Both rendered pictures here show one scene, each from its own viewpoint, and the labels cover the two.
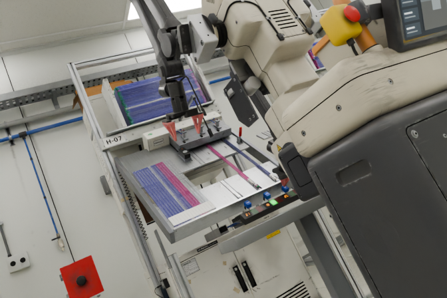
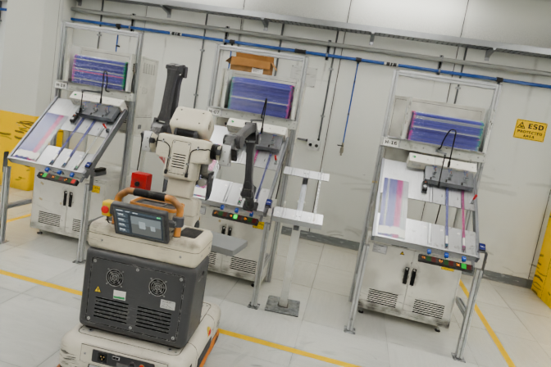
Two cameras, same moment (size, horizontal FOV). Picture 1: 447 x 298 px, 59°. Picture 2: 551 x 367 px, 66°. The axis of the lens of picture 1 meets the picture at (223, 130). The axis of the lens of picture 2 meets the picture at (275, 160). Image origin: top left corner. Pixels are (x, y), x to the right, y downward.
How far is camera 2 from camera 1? 223 cm
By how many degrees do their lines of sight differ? 43
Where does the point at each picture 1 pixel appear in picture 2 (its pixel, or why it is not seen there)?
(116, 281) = (239, 169)
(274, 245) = (253, 233)
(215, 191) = (220, 186)
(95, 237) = not seen: hidden behind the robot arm
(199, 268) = (205, 214)
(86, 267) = (142, 179)
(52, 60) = not seen: outside the picture
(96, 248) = not seen: hidden behind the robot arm
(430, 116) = (110, 260)
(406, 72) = (113, 241)
